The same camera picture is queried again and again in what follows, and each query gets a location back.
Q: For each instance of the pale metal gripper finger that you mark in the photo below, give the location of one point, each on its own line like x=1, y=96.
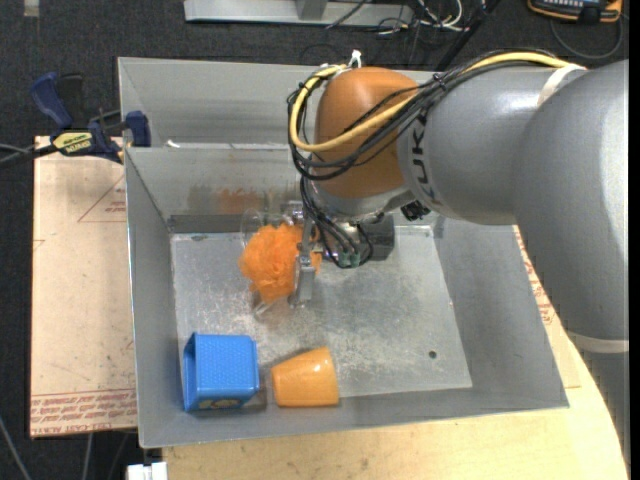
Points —
x=304, y=285

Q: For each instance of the orange mesh pouf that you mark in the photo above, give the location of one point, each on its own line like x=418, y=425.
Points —
x=270, y=263

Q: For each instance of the grey metal bin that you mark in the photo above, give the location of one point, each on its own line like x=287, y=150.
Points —
x=390, y=318

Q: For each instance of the clear glass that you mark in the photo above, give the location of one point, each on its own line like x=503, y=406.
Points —
x=250, y=228

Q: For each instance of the orange plastic cup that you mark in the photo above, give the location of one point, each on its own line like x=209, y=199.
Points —
x=306, y=378

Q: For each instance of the blue plastic box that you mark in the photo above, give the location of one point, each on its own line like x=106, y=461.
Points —
x=222, y=370

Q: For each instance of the brown cardboard board, red print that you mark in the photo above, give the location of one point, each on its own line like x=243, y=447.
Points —
x=80, y=293

